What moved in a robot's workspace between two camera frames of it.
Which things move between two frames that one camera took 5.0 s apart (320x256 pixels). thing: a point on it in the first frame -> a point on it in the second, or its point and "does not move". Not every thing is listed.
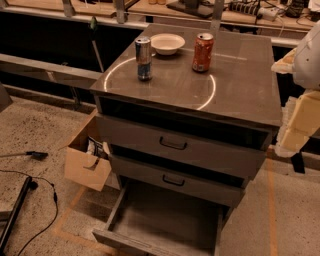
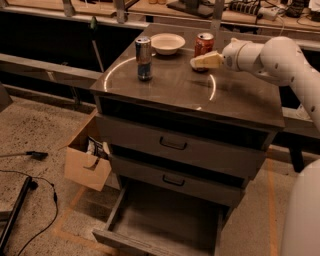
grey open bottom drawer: x=155 y=223 does not move
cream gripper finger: x=300 y=120 -> x=238 y=55
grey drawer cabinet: x=187 y=114 does not move
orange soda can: x=202 y=53 does not move
